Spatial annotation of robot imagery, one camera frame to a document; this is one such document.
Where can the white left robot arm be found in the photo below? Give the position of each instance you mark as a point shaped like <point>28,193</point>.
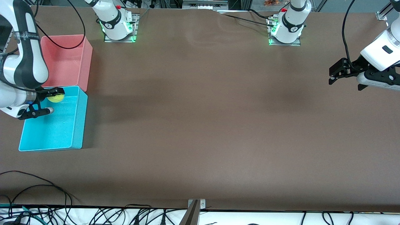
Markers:
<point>379,51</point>

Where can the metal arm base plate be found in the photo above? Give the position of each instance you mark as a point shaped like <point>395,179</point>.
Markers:
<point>135,28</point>
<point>297,43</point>

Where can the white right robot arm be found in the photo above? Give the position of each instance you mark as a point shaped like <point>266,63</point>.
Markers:
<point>26,62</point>

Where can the orange items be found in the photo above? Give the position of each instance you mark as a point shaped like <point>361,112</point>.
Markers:
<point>272,2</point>

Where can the yellow tennis ball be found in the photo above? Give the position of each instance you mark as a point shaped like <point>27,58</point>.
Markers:
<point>56,98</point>

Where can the grey metal bar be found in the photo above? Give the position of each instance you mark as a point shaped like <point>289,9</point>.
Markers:
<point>191,215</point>

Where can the blue plastic bin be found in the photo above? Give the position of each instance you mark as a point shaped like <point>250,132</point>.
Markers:
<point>54,128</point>

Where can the grey metal rail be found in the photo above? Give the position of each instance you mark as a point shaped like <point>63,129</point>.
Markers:
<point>204,3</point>

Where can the metal table bracket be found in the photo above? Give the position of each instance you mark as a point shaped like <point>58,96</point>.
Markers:
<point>202,203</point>

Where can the black power plug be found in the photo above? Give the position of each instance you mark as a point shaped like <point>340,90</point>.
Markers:
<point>136,220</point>
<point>163,219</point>

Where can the aluminium frame profile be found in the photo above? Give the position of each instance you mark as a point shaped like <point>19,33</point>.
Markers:
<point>383,14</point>

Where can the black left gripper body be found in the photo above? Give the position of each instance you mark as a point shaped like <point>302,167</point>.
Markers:
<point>353,66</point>

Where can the pink plastic bin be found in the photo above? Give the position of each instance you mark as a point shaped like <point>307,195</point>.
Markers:
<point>67,62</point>

